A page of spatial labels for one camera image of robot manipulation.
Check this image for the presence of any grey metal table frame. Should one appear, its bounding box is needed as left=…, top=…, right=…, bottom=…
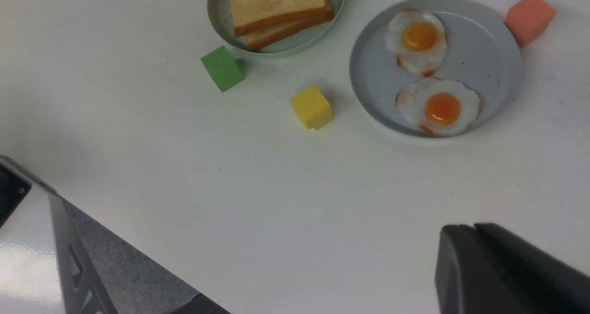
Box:
left=0, top=155, right=226, bottom=314

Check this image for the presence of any grey blue egg plate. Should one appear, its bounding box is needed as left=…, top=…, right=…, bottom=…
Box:
left=348, top=0, right=522, bottom=140

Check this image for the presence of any fried egg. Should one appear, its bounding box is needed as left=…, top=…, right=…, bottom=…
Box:
left=385, top=10, right=448, bottom=78
left=395, top=78, right=483, bottom=137

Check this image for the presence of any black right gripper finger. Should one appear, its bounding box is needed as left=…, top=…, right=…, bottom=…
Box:
left=435, top=223, right=590, bottom=314

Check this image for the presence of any toast slice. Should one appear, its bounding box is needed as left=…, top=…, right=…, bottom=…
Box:
left=245, top=0, right=335, bottom=52
left=229, top=0, right=326, bottom=37

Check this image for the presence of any orange foam cube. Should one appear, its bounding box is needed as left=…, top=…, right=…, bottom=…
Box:
left=504, top=0, right=557, bottom=48

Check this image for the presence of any green foam cube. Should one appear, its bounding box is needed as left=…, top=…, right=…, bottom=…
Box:
left=201, top=46, right=244, bottom=93

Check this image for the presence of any mint green plate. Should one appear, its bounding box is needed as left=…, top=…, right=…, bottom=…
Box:
left=208, top=0, right=345, bottom=56

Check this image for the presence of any front fried egg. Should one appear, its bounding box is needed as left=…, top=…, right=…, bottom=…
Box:
left=395, top=78, right=483, bottom=137

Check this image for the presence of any back fried egg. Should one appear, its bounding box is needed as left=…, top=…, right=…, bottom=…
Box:
left=385, top=10, right=448, bottom=78

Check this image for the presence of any yellow foam cube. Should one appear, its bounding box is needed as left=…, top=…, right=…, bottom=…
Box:
left=289, top=85, right=334, bottom=130

